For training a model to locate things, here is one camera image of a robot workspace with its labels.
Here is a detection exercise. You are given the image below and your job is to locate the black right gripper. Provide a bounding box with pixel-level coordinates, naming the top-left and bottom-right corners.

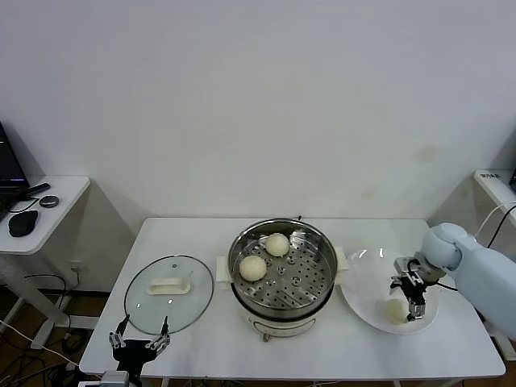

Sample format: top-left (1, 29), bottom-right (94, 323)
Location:
top-left (389, 273), bottom-right (428, 323)

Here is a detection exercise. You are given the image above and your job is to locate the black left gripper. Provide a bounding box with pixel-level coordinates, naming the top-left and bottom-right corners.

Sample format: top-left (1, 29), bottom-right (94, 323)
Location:
top-left (107, 314), bottom-right (173, 378)

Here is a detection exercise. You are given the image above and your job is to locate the white steamed baozi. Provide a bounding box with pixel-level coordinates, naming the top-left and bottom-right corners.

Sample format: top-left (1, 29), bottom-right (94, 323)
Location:
top-left (385, 298), bottom-right (407, 325)
top-left (264, 232), bottom-right (290, 258)
top-left (239, 255), bottom-right (268, 282)

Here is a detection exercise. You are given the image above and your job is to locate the glass pot lid cream handle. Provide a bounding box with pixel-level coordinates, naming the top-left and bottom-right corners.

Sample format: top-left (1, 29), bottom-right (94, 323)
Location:
top-left (123, 253), bottom-right (214, 335)

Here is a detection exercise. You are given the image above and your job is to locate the stainless steel steamer pot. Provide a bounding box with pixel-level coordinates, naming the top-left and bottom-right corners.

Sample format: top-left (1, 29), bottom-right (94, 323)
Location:
top-left (216, 217), bottom-right (350, 319)

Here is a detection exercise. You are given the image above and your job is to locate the white round plate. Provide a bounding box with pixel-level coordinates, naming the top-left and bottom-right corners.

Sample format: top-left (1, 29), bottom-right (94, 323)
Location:
top-left (341, 248), bottom-right (439, 335)

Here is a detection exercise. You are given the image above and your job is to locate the cream electric cooker base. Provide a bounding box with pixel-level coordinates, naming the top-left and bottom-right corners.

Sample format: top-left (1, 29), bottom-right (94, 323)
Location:
top-left (235, 281), bottom-right (335, 343)

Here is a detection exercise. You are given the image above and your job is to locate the white side table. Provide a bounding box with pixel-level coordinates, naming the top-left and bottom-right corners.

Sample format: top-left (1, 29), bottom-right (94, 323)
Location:
top-left (473, 169), bottom-right (516, 221)
top-left (0, 175), bottom-right (92, 351)

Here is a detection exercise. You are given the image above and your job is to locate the black computer mouse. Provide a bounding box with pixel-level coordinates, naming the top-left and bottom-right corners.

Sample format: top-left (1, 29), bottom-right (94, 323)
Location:
top-left (7, 209), bottom-right (40, 238)

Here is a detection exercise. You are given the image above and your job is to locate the black stick device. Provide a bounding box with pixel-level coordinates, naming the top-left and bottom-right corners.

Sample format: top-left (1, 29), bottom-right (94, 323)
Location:
top-left (23, 182), bottom-right (52, 199)

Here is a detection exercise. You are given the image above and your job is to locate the black laptop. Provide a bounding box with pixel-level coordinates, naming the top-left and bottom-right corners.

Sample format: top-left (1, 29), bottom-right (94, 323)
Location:
top-left (0, 120), bottom-right (31, 223)

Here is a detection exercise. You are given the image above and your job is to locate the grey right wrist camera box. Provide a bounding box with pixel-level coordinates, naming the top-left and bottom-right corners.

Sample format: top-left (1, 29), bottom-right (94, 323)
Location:
top-left (393, 256), bottom-right (422, 279)

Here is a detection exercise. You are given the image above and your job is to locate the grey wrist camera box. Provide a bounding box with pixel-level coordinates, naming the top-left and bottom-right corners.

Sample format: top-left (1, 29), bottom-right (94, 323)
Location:
top-left (393, 256), bottom-right (422, 279)
top-left (100, 370), bottom-right (130, 387)

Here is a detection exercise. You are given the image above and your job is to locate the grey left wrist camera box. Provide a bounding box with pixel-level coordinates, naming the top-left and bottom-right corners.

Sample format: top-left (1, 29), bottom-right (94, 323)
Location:
top-left (100, 370), bottom-right (130, 387)

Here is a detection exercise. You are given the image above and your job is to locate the black floor cable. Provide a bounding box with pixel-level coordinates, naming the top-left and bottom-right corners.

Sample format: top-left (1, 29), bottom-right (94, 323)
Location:
top-left (23, 273), bottom-right (72, 323)

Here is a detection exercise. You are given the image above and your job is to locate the white hanging cable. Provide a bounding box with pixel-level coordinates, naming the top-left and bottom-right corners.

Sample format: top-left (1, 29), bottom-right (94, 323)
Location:
top-left (475, 200), bottom-right (516, 239)

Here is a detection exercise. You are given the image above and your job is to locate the black cable with adapter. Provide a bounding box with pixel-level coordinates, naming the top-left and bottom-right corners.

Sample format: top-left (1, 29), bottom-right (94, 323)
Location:
top-left (485, 205), bottom-right (516, 249)

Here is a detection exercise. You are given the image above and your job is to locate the white floor cable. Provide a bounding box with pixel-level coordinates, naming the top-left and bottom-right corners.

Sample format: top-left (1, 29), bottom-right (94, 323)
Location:
top-left (0, 320), bottom-right (80, 368)

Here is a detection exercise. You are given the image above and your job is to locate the thin black desk cable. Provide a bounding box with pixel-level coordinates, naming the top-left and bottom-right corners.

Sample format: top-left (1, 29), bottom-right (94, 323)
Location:
top-left (6, 197), bottom-right (41, 214)

